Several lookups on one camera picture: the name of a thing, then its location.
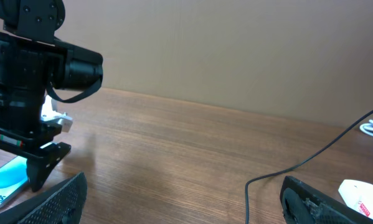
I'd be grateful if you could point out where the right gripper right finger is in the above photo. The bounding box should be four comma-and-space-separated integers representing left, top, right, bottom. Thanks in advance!
280, 175, 373, 224

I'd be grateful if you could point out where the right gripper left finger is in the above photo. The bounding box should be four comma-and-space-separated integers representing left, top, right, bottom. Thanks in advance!
0, 172, 87, 224

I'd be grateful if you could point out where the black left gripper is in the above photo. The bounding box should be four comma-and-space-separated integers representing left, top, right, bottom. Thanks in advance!
0, 90, 72, 192

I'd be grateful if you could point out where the teal screen smartphone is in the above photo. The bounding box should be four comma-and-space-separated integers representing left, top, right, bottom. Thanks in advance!
0, 156, 29, 208

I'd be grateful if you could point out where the black charging cable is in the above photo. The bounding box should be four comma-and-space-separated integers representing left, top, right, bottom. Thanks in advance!
244, 105, 373, 224

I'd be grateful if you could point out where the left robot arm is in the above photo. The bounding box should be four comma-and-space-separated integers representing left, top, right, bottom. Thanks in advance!
0, 0, 103, 191

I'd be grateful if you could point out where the white power strip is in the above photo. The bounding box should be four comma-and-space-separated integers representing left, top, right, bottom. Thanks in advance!
338, 179, 373, 220

